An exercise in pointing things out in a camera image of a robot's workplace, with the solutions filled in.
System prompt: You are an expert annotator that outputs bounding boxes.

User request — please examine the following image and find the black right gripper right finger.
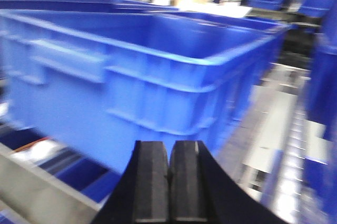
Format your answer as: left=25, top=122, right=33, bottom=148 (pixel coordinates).
left=170, top=140, right=285, bottom=223

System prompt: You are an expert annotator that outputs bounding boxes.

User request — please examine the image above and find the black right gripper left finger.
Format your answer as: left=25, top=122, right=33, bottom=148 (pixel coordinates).
left=91, top=141, right=169, bottom=223

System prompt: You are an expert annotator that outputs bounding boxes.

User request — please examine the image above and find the large blue bin upper shelf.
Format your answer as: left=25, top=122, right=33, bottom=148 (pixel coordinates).
left=1, top=9, right=287, bottom=173

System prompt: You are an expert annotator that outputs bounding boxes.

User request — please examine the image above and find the stainless steel shelf beam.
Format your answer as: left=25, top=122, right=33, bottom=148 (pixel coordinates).
left=1, top=145, right=102, bottom=223

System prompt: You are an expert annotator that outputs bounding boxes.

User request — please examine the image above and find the roller track rail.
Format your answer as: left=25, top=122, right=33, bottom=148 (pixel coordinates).
left=215, top=64, right=328, bottom=223

